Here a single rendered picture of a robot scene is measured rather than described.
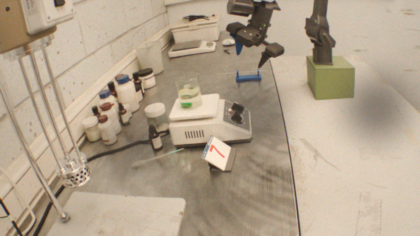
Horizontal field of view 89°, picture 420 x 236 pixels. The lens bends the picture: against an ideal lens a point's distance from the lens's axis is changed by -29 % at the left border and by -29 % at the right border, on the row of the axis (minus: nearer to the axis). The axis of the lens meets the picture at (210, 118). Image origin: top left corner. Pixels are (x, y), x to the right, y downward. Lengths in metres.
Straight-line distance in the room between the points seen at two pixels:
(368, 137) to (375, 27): 1.74
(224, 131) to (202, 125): 0.05
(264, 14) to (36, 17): 0.62
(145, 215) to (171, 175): 0.15
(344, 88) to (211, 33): 1.10
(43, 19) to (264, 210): 0.49
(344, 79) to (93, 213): 0.82
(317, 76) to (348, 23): 1.45
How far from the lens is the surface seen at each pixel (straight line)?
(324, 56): 0.93
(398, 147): 0.76
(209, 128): 0.72
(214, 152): 0.67
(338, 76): 0.93
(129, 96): 1.01
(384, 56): 2.53
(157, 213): 0.57
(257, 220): 0.53
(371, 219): 0.55
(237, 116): 0.73
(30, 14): 0.38
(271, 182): 0.61
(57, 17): 0.38
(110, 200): 0.64
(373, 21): 2.41
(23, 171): 0.75
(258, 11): 0.81
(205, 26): 1.82
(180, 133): 0.73
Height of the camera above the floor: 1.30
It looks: 27 degrees down
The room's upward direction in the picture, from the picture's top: 10 degrees counter-clockwise
